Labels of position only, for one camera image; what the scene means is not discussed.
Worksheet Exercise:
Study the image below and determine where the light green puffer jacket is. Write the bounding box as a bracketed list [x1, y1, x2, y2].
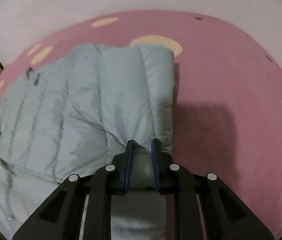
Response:
[0, 44, 174, 239]

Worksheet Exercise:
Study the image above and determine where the pink polka dot bedsheet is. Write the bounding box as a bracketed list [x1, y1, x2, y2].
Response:
[0, 10, 282, 239]

